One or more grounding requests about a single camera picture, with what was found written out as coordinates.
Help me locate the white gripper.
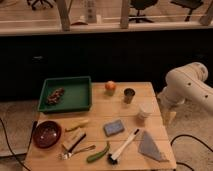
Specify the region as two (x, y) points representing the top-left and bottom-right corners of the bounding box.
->
(158, 94), (185, 126)

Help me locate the black cable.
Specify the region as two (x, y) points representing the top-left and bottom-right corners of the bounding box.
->
(170, 133), (213, 171)
(0, 117), (38, 171)

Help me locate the yellow banana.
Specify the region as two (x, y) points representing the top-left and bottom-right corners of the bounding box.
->
(65, 119), (89, 132)

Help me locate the dark red bowl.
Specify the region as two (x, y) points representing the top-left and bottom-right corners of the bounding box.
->
(33, 121), (62, 149)

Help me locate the green plastic tray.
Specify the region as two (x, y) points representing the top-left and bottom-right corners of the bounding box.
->
(38, 76), (92, 113)

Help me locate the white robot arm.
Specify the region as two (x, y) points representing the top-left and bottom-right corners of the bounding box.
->
(157, 62), (213, 126)

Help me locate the white cup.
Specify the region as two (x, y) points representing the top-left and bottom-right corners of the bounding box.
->
(137, 104), (153, 120)

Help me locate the black office chair right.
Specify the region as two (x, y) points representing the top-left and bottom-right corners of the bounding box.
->
(171, 0), (203, 22)

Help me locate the orange apple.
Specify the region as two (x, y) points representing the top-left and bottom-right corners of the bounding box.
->
(105, 81), (116, 96)

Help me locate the grey folded cloth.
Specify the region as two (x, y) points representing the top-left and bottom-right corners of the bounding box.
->
(138, 131), (168, 162)

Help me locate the blue sponge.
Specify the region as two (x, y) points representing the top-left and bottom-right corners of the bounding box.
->
(103, 120), (125, 136)

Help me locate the black cable right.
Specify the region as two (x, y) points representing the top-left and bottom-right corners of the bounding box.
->
(170, 133), (213, 171)

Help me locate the black cable left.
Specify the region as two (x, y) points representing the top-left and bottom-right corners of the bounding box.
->
(0, 117), (38, 171)

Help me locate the wooden block brush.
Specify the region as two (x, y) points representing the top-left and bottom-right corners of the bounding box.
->
(62, 128), (86, 151)

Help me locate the white dish brush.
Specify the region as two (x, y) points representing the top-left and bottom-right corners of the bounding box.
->
(107, 129), (140, 165)

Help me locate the dark metal cup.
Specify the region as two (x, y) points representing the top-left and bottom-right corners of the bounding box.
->
(124, 88), (135, 104)

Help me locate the black office chair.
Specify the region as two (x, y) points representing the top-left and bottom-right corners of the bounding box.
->
(129, 0), (158, 23)
(26, 0), (53, 11)
(171, 0), (203, 22)

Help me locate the brown food pile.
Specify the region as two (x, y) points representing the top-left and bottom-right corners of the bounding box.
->
(46, 88), (65, 105)

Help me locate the black office chair left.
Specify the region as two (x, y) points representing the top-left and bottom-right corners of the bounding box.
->
(26, 0), (53, 11)

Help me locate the green cucumber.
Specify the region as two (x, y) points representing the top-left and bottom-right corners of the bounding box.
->
(86, 141), (110, 163)

